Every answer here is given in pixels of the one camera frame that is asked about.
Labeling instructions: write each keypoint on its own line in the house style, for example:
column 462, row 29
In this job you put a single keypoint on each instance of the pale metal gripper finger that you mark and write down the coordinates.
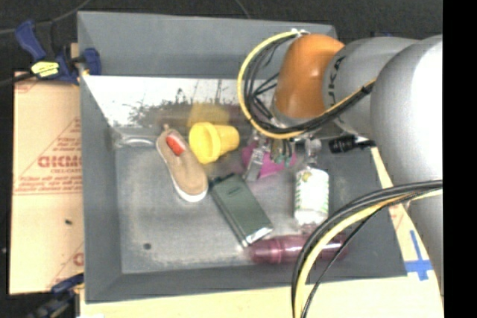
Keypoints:
column 253, row 167

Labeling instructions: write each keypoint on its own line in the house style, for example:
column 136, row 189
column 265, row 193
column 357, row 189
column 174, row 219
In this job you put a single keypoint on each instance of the white bottle with green print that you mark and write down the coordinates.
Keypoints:
column 312, row 193

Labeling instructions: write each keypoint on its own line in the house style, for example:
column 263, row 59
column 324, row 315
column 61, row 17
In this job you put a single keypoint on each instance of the grey metal bin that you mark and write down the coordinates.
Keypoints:
column 179, row 231

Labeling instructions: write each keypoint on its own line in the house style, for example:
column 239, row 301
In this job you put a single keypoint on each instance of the maroon plastic bottle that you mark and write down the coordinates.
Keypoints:
column 275, row 248

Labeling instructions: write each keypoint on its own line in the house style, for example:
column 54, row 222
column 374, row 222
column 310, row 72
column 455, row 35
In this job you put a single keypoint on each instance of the magenta plastic toy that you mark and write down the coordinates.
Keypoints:
column 272, row 168

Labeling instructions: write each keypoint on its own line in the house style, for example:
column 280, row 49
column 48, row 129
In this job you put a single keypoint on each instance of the yellow plastic cup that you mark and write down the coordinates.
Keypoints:
column 210, row 141

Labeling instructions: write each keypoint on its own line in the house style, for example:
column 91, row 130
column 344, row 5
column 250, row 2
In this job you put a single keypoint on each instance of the black cylinder on white bracket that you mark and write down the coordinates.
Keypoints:
column 343, row 144

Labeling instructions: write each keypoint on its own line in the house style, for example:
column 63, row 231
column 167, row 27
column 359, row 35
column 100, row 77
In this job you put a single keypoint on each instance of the brown cardboard board red print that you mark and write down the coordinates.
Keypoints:
column 44, row 130

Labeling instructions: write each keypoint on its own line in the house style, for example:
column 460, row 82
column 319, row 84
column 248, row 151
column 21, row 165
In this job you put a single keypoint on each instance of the dark green flat block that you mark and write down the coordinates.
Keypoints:
column 240, row 206

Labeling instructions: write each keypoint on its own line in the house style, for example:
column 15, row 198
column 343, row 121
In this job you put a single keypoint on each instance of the tan shoe with red insole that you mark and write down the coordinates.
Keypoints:
column 186, row 171

